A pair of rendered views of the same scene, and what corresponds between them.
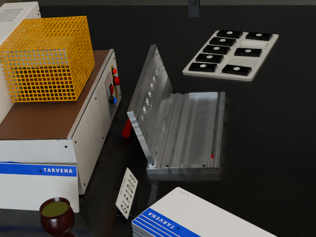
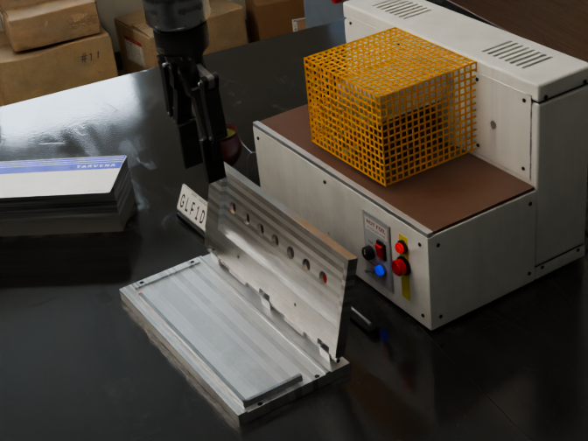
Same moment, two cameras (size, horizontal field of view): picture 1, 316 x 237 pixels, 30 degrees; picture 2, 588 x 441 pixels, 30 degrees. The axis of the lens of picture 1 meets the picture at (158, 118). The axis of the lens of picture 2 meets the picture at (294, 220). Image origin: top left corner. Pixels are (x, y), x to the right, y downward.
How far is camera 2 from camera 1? 2.99 m
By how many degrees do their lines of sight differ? 108
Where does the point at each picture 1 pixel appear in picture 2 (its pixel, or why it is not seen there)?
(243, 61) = not seen: outside the picture
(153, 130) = (229, 240)
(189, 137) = (208, 310)
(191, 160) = (167, 283)
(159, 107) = (268, 273)
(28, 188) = not seen: hidden behind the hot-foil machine
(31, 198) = not seen: hidden behind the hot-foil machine
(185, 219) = (71, 175)
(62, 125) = (287, 126)
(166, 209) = (100, 173)
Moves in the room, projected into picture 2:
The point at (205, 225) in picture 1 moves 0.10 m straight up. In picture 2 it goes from (46, 179) to (35, 135)
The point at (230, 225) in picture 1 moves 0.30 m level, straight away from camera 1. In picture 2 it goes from (20, 188) to (89, 245)
